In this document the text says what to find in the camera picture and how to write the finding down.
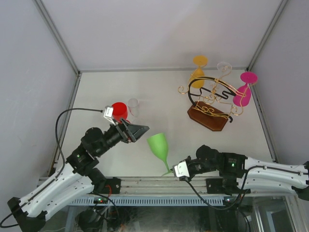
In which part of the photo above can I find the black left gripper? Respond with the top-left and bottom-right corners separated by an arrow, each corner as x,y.
96,117 -> 149,157

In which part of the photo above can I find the red wine glass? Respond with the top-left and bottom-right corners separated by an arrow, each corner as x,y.
112,102 -> 130,123

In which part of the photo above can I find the green wine glass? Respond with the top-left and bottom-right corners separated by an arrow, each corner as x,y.
147,133 -> 172,176

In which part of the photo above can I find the clear wine glass front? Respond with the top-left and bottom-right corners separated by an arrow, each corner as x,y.
127,98 -> 140,120

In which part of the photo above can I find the clear wine glass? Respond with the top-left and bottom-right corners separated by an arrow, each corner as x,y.
217,62 -> 232,80
127,98 -> 140,120

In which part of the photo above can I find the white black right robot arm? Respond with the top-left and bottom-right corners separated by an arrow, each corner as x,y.
171,145 -> 309,201

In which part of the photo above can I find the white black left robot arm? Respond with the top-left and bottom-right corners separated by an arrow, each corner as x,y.
8,119 -> 149,232

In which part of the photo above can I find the brown wooden rack base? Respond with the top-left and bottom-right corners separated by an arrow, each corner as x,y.
187,105 -> 228,131

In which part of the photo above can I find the yellow wine glass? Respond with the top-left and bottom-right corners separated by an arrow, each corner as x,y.
189,55 -> 208,88

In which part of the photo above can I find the pink wine glass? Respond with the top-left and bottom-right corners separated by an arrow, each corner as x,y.
233,72 -> 258,107

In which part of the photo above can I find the clear wine glass back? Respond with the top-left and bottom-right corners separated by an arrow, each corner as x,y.
217,62 -> 232,80

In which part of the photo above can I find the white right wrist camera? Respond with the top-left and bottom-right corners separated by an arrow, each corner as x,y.
172,161 -> 190,182

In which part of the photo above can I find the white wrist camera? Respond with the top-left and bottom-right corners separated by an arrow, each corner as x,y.
172,161 -> 190,182
103,106 -> 115,125

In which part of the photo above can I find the aluminium mounting rail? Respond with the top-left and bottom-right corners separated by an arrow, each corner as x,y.
38,176 -> 227,196

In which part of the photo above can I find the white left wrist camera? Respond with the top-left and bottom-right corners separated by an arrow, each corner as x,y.
103,106 -> 115,125

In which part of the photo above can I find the blue slotted cable duct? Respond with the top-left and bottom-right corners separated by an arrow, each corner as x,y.
70,195 -> 229,206

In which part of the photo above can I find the black right camera cable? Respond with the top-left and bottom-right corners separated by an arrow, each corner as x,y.
185,169 -> 252,211

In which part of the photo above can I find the black camera cable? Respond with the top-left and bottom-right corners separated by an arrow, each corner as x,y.
185,169 -> 252,211
0,108 -> 107,228

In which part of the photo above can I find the black left camera cable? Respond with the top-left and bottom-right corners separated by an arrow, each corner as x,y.
0,108 -> 107,228

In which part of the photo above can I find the gold wire glass rack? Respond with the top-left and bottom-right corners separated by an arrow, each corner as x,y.
178,75 -> 244,122

